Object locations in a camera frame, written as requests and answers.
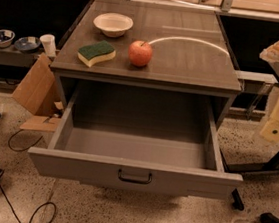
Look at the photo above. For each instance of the green and yellow sponge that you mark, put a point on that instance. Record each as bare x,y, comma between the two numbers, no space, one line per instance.
96,53

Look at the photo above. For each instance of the open grey top drawer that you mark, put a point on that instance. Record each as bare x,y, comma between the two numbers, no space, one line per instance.
107,127

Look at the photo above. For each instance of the grey drawer cabinet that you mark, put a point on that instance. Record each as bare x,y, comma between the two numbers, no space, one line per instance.
189,52

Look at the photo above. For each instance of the grey side shelf right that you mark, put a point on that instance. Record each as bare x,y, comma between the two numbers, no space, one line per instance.
251,102

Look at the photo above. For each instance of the grey side shelf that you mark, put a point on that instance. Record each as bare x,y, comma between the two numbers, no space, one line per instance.
12,57
251,102

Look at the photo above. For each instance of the black chair base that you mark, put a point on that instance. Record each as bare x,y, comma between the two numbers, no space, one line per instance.
270,166

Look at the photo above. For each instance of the red apple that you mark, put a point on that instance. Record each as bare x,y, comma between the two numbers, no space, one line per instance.
140,53

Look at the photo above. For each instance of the brown cardboard box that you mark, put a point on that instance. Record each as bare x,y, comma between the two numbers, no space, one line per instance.
37,92

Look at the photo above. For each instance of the white paper cup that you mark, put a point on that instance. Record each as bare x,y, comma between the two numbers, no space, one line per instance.
48,42

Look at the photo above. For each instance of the flat cardboard piece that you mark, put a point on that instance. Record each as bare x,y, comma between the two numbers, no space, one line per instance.
39,123

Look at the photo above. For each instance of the blue patterned bowl right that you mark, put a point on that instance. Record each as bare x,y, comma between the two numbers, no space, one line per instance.
27,44

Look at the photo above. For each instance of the blue patterned bowl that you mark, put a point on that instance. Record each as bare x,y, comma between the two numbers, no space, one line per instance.
27,44
6,38

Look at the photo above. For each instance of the grey side shelf left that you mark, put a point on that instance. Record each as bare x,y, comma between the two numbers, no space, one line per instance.
12,57

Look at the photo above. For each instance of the blue patterned bowl left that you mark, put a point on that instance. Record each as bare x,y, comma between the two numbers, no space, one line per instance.
6,38

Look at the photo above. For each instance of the black drawer handle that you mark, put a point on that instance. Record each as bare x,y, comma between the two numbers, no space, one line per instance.
138,180

